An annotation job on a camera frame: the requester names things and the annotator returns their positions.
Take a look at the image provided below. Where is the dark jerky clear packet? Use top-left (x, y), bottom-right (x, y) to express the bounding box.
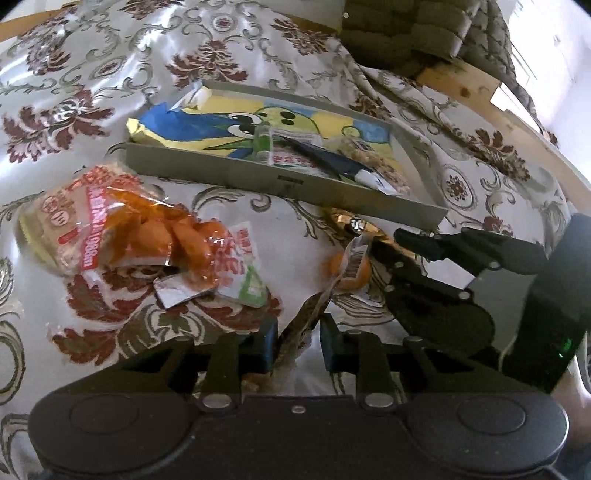
top-left (273, 234), bottom-right (372, 379)

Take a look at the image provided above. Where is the small orange fruit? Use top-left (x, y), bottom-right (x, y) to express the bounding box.
top-left (327, 252), bottom-right (372, 292)

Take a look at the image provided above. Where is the gold brown candy wrapper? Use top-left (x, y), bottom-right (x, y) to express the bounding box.
top-left (325, 207), bottom-right (417, 260)

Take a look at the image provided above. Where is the dark blue stick packet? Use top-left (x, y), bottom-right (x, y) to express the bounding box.
top-left (274, 136), bottom-right (398, 195)

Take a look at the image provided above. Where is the nut bar clear packet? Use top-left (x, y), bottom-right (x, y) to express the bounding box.
top-left (338, 136), bottom-right (411, 196)

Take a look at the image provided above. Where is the white green snack pouch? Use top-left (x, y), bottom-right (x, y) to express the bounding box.
top-left (267, 133), bottom-right (338, 179)

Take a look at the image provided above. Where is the orange snack clear bag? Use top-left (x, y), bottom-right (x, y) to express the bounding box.
top-left (91, 185), bottom-right (267, 308)

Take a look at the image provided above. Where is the green white stick packet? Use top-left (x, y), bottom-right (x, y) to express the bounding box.
top-left (252, 124), bottom-right (273, 164)

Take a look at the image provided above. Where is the rice cracker square packet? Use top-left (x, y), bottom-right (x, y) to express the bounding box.
top-left (18, 167), bottom-right (139, 278)

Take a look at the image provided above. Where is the small white paper packet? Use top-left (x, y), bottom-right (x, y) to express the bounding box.
top-left (153, 273), bottom-right (216, 309)

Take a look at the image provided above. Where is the grey tray with painted liner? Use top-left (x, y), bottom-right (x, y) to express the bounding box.
top-left (125, 81), bottom-right (448, 231)

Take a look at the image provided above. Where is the olive quilted down jacket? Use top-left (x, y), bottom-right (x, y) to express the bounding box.
top-left (339, 0), bottom-right (542, 126)

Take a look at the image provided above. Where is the floral satin bedspread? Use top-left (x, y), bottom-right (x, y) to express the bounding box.
top-left (1, 1), bottom-right (574, 479)

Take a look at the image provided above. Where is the wooden bed frame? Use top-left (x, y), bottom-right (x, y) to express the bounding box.
top-left (1, 1), bottom-right (590, 228)

